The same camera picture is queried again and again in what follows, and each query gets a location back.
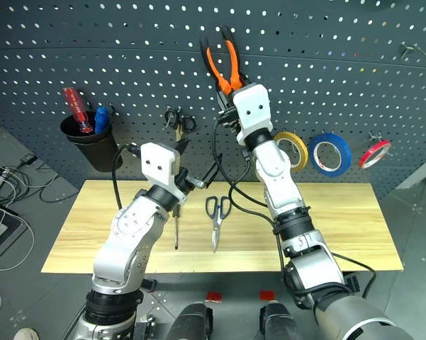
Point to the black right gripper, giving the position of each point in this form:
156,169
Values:
230,118

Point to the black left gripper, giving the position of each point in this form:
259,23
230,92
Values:
184,180

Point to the orange and black pliers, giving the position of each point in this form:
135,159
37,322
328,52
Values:
231,60

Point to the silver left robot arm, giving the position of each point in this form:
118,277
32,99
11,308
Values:
127,241

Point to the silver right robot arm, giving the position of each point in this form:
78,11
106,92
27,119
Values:
287,198

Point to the black scissors on pegboard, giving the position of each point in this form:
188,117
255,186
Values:
172,117

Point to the yellow tape roll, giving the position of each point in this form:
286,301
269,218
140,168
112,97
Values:
300,156

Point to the blue tape roll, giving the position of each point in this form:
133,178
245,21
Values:
342,152

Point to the short metal pegboard hook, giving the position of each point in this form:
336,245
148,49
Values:
375,136

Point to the dark grey perforated pegboard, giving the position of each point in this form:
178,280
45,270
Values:
92,53

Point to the red tape roll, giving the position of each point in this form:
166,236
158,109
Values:
374,153

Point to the long metal pegboard hook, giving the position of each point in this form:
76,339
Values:
416,51

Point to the black plastic cup holder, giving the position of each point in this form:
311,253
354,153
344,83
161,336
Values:
94,148

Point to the red square marker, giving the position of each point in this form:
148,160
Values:
214,297
267,295

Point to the black power adapter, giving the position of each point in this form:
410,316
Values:
29,160

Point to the grey flat box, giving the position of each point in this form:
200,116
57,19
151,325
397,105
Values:
1,230

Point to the light coloured shoe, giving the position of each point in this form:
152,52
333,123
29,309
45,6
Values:
25,334

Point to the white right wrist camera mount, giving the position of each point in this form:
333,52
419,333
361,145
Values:
253,106

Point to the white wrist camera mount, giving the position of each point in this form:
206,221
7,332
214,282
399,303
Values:
253,106
159,163

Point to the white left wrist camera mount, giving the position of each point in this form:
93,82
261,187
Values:
159,163

